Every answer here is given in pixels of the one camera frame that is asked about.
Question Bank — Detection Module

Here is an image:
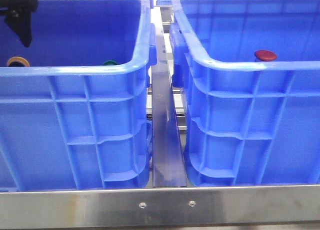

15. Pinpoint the blue plastic target crate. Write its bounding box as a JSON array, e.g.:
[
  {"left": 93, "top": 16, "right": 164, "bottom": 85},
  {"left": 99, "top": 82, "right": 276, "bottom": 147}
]
[{"left": 170, "top": 0, "right": 320, "bottom": 186}]

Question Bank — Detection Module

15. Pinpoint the red mushroom push button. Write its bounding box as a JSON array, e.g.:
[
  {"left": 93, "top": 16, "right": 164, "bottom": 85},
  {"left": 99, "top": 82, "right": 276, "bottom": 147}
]
[{"left": 254, "top": 50, "right": 277, "bottom": 62}]

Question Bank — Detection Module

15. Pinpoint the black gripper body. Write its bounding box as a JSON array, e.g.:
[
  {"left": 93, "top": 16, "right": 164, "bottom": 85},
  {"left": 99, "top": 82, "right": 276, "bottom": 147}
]
[{"left": 0, "top": 0, "right": 38, "bottom": 16}]

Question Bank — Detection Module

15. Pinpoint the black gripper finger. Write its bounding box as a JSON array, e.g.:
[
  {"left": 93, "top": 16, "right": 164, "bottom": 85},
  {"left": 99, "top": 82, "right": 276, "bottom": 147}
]
[{"left": 4, "top": 13, "right": 33, "bottom": 48}]

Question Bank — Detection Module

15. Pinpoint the steel front frame rail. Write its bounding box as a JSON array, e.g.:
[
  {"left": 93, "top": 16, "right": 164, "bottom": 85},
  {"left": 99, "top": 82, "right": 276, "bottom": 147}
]
[{"left": 0, "top": 185, "right": 320, "bottom": 229}]

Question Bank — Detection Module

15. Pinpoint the green mushroom push button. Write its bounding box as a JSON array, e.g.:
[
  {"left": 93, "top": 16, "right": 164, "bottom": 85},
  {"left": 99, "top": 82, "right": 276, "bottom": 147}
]
[{"left": 103, "top": 60, "right": 118, "bottom": 66}]

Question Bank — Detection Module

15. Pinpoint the blue plastic source crate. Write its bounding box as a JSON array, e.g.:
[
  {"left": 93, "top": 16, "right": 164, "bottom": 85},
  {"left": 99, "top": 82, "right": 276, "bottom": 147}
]
[{"left": 0, "top": 0, "right": 157, "bottom": 192}]

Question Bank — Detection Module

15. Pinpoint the steel divider rail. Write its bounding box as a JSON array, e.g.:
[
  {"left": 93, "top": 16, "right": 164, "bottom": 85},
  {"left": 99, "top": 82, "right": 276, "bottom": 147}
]
[{"left": 151, "top": 27, "right": 188, "bottom": 188}]

